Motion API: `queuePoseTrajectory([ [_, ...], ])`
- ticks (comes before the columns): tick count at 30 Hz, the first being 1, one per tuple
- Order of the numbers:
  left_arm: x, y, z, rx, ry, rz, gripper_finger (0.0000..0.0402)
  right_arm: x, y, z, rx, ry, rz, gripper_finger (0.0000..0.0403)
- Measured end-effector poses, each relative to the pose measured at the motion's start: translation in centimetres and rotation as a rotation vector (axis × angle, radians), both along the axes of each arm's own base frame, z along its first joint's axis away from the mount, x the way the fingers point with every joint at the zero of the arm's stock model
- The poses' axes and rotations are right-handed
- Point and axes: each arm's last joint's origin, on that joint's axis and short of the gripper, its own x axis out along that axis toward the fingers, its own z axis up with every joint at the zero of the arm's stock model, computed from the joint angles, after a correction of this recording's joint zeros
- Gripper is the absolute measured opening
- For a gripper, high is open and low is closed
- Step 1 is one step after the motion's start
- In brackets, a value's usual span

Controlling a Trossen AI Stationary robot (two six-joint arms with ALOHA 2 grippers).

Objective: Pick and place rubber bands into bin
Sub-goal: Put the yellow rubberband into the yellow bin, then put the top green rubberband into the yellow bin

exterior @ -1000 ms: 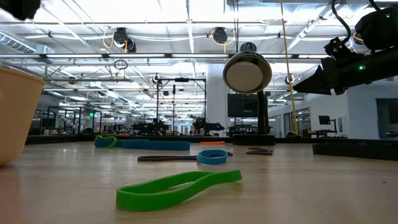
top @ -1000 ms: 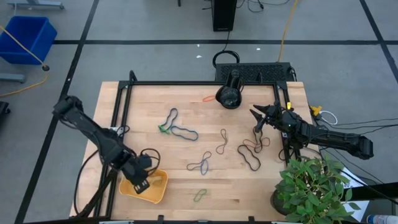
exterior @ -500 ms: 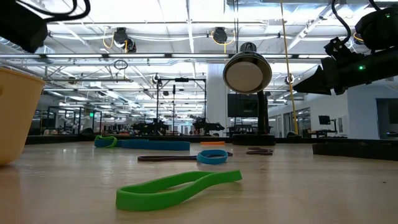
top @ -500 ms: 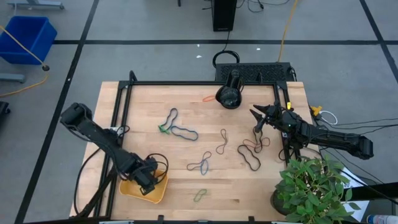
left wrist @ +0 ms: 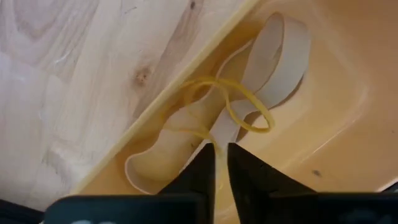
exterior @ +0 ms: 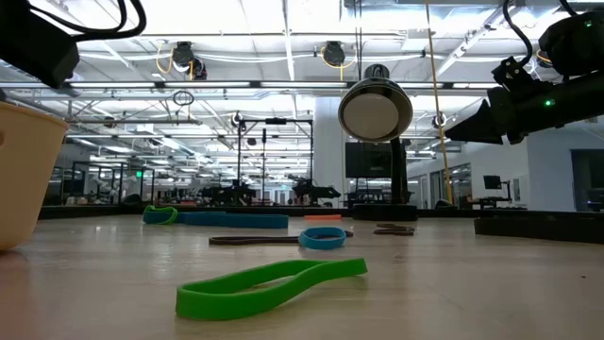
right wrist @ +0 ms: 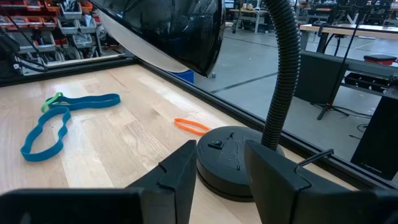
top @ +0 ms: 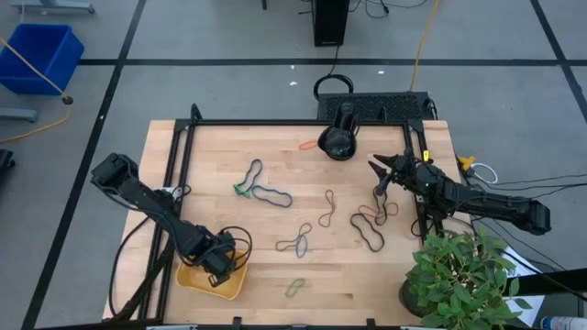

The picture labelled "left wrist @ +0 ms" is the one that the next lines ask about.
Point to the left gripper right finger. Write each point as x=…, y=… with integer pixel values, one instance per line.
x=248, y=177

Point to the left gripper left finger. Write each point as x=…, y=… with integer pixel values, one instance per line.
x=202, y=174

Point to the thin yellow rubber band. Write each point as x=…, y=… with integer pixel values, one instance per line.
x=259, y=130

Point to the wide beige rubber band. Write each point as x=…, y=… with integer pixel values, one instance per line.
x=292, y=62

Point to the yellow plastic bin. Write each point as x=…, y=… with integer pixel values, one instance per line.
x=342, y=93

